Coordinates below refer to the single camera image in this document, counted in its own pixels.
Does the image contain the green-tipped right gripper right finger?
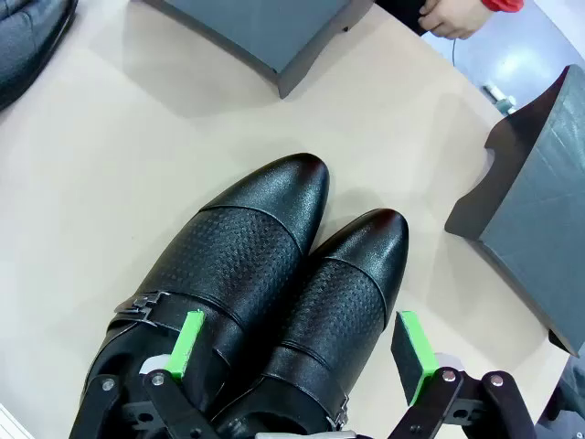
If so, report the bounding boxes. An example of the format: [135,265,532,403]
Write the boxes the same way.
[388,310,536,439]

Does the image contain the green-tipped right gripper left finger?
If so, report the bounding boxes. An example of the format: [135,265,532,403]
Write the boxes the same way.
[68,309,218,439]

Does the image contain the person's left forearm red sleeve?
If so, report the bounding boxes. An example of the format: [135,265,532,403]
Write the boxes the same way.
[482,0,526,13]

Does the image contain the black shoe stand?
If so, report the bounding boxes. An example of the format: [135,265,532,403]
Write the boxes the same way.
[445,64,585,358]
[141,0,378,100]

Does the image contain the person's black trousers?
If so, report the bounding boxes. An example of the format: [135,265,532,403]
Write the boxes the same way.
[378,0,431,36]

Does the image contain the person's left hand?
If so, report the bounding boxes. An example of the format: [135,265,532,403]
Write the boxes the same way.
[418,0,486,41]

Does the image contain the black leather buckle shoe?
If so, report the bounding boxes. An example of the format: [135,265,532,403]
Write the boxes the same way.
[68,153,331,439]
[212,209,410,439]

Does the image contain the small white floor object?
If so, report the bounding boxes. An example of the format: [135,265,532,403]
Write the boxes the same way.
[482,80,520,115]

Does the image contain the black chunky-sole loafer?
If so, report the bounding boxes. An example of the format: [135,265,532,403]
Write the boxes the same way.
[0,0,80,112]

